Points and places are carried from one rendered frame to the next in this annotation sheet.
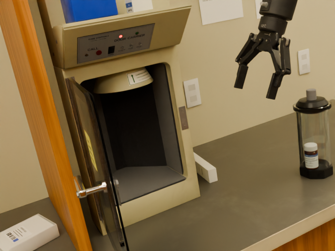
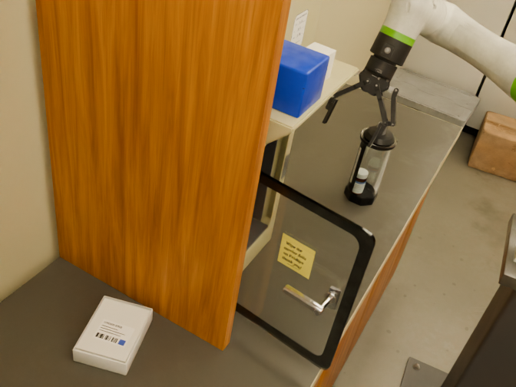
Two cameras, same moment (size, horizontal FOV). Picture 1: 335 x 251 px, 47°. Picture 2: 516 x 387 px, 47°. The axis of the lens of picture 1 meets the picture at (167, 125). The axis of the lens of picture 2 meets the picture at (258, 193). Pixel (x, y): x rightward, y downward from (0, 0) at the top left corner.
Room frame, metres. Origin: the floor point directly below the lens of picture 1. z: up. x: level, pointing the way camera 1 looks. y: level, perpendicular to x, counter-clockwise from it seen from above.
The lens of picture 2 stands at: (0.22, 0.81, 2.05)
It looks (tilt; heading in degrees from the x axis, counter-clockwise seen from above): 38 degrees down; 317
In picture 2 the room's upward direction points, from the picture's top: 10 degrees clockwise
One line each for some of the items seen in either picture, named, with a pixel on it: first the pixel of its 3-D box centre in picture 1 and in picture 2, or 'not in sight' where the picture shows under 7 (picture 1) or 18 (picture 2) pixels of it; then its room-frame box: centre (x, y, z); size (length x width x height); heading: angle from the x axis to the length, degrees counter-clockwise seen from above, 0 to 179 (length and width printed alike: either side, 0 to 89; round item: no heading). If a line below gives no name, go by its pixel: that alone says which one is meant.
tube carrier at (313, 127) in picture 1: (313, 137); (369, 166); (1.10, -0.44, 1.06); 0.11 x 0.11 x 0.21
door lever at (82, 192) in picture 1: (87, 184); (309, 295); (0.71, 0.18, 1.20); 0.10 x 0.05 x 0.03; 17
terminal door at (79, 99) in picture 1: (97, 172); (286, 272); (0.79, 0.17, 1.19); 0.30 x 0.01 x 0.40; 17
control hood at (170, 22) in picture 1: (126, 35); (299, 107); (0.96, 0.06, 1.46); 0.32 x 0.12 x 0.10; 114
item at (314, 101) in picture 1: (311, 100); (380, 133); (1.10, -0.44, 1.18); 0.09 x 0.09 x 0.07
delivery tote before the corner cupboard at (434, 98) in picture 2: not in sight; (421, 113); (2.18, -2.36, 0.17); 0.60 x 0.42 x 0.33; 22
